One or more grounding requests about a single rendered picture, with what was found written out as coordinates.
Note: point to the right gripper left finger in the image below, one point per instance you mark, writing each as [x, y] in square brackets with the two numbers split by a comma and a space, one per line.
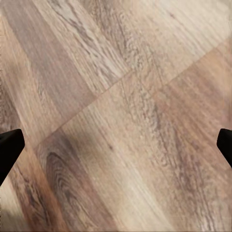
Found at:
[11, 145]

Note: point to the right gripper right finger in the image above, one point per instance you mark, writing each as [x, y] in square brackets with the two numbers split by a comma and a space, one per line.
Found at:
[224, 143]

